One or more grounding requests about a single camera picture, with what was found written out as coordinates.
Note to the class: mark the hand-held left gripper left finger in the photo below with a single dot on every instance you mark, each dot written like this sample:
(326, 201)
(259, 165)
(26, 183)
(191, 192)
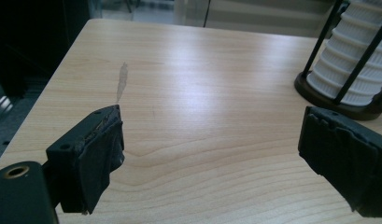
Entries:
(86, 155)

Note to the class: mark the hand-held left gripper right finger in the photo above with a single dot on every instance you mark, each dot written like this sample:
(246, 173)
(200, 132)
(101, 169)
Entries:
(344, 149)

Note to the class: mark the dark brown cup holder rack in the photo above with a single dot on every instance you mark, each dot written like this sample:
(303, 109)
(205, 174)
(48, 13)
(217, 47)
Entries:
(313, 93)

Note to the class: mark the stack of white paper cups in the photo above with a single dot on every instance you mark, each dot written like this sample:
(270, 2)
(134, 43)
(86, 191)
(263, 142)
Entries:
(350, 46)

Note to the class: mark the grey tape mark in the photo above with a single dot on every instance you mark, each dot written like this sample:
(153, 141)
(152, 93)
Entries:
(121, 81)

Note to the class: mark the black cabinet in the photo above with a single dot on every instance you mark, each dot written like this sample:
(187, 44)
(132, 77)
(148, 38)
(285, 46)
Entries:
(30, 31)

